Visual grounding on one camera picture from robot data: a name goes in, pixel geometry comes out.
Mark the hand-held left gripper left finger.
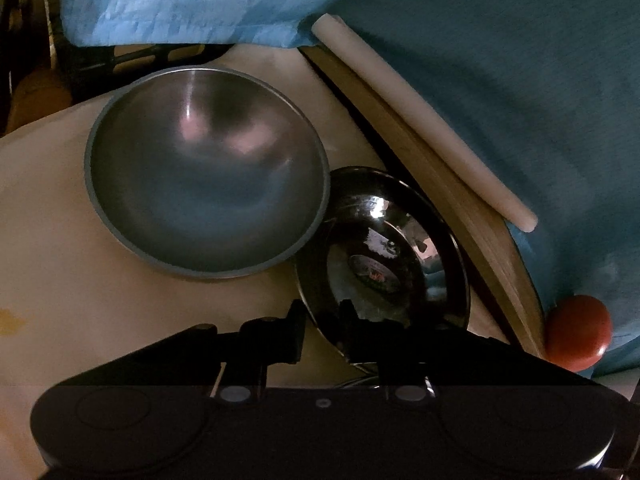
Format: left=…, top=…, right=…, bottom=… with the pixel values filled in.
left=70, top=300, right=307, bottom=405

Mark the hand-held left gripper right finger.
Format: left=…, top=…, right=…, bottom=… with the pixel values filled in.
left=343, top=301, right=597, bottom=404

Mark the shiny steel plate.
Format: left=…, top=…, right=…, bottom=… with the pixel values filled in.
left=295, top=166, right=472, bottom=362

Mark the large grey metal bowl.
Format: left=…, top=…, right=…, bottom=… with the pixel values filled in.
left=84, top=66, right=331, bottom=281

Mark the wooden desk tray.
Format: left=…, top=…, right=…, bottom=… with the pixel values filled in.
left=300, top=45, right=549, bottom=362

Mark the white paper roll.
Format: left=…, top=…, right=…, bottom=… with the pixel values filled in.
left=311, top=11, right=540, bottom=234

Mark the orange-red ball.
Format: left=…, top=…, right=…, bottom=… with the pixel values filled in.
left=544, top=294, right=614, bottom=374

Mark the cream paper table cover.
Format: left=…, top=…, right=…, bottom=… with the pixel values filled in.
left=0, top=42, right=512, bottom=480

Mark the blue cloth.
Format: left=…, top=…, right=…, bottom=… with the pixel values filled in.
left=59, top=0, right=640, bottom=377

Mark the black plastic crate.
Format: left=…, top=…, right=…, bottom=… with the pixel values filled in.
left=50, top=40, right=236, bottom=107

